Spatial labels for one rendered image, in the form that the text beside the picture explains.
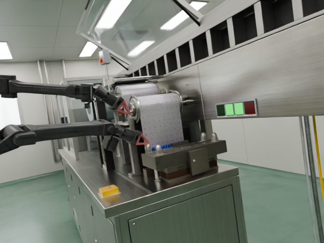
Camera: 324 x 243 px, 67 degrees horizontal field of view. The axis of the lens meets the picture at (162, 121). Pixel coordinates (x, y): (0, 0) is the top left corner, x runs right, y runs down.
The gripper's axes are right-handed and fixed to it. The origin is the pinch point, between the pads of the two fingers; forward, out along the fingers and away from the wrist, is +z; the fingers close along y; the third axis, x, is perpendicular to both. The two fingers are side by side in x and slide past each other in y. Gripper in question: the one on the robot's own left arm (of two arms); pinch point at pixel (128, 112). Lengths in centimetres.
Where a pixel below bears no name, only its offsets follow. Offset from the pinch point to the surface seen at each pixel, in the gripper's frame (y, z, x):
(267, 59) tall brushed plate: 58, 16, 35
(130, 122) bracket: -2.5, 5.1, -3.2
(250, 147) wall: -175, 268, 113
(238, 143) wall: -203, 267, 116
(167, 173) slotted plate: 24.2, 23.5, -17.5
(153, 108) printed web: 4.8, 9.0, 8.4
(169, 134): 5.7, 24.1, 2.3
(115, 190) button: 18.8, 8.1, -34.8
